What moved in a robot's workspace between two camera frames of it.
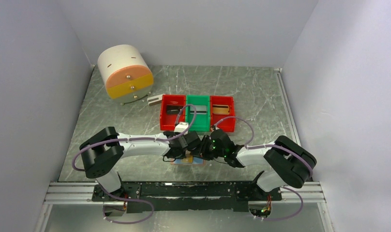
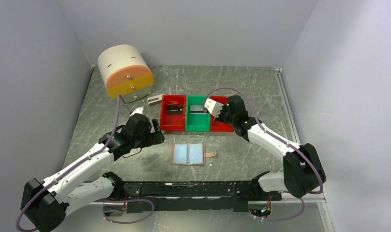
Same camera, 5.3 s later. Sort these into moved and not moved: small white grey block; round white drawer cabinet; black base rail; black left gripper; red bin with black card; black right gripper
Moved: black right gripper; black left gripper
Not moved: red bin with black card; black base rail; round white drawer cabinet; small white grey block
